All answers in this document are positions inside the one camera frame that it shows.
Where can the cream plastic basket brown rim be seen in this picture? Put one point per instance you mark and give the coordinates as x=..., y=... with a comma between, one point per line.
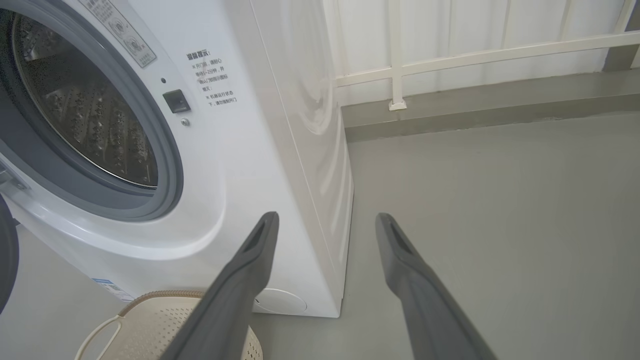
x=150, y=330

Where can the blue energy label sticker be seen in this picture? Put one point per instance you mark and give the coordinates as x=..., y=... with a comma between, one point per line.
x=112, y=290

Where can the grey warning label sticker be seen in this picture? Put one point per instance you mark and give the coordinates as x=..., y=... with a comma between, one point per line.
x=120, y=32

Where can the perforated steel washer drum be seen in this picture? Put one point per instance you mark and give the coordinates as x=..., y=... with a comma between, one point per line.
x=85, y=110

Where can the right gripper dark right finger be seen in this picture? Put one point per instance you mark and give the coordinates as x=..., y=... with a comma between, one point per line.
x=420, y=295

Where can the grey rubber door gasket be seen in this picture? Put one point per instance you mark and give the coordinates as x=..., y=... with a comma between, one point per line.
x=167, y=165

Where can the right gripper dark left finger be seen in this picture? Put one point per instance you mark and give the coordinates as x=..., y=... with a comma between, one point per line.
x=235, y=290

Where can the black round glass washer door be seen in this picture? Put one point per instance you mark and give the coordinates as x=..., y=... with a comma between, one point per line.
x=7, y=250

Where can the black door latch socket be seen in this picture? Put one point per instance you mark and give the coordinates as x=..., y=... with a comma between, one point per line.
x=176, y=101

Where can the round white filter cover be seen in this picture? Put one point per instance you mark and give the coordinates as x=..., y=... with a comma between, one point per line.
x=280, y=301

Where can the metal washer door hinge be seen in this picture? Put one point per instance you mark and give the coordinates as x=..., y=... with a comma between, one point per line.
x=10, y=177

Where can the white metal railing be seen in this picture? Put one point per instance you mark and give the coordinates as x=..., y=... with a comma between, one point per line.
x=397, y=70

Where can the white front-load washing machine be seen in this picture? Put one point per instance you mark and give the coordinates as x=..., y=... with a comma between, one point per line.
x=250, y=175

